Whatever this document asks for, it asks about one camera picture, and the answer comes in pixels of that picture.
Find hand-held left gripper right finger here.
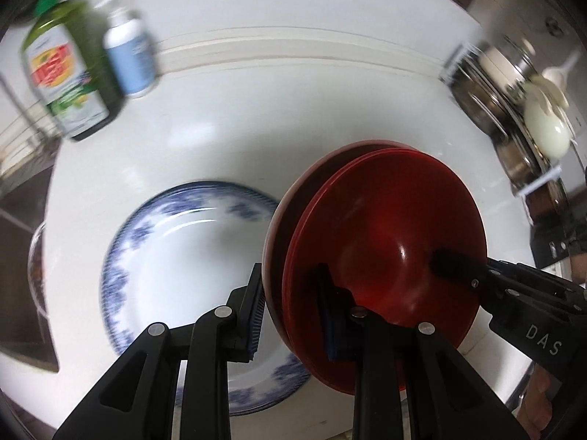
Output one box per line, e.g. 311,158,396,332
312,263,517,440

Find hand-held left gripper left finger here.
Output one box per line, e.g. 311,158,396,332
52,263,266,440

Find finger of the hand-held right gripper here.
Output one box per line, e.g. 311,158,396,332
431,248,587,316

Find pink bowl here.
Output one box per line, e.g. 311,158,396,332
261,140,423,368

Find blue patterned white plate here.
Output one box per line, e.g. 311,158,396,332
100,180,318,416

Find red bowl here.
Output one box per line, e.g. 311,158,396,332
281,148,488,395

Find person's right hand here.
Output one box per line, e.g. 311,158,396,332
520,368,566,440

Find glass jar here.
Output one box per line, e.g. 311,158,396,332
526,178,570,226

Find small steel pot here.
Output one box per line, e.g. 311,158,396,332
497,136,547,190

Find white pot rack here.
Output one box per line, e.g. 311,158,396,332
439,43,570,199

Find large steel pot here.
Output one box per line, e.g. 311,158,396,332
451,72,511,139

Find cream kettle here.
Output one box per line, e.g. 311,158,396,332
522,91,572,160

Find cream pot with glass lid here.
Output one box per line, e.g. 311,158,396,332
476,36,538,89

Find white ladle spoon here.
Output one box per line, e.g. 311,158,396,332
540,52,581,98

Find metal strainer with red food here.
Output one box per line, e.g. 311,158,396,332
26,221,50,318

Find stainless steel sink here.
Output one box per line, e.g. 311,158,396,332
0,164,61,375

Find black scissors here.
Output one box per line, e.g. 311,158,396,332
543,13,564,38

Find white blue pump bottle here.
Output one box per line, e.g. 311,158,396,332
94,0,159,100

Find green dish soap bottle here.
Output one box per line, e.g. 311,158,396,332
19,0,125,143

